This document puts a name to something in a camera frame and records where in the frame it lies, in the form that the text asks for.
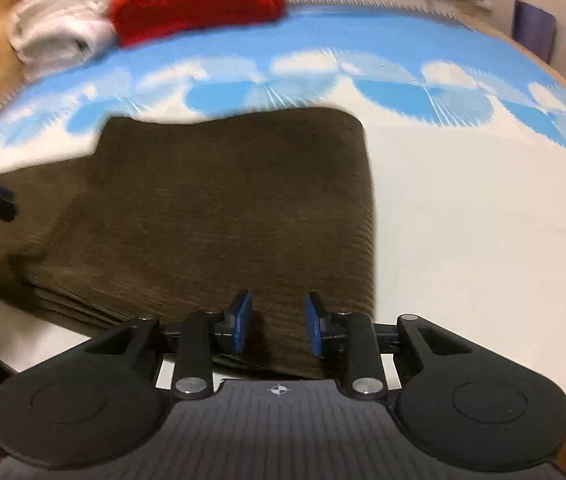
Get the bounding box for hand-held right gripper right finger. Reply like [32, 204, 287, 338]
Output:
[302, 291, 470, 402]

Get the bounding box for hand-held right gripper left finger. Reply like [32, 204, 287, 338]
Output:
[87, 289, 253, 402]

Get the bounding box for dark brown corduroy pants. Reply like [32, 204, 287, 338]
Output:
[0, 106, 377, 381]

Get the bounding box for blue white printed bed sheet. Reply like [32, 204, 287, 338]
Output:
[0, 2, 566, 423]

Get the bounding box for white folded quilt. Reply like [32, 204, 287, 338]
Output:
[8, 0, 120, 82]

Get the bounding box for red folded blanket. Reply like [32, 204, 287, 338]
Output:
[110, 0, 287, 49]

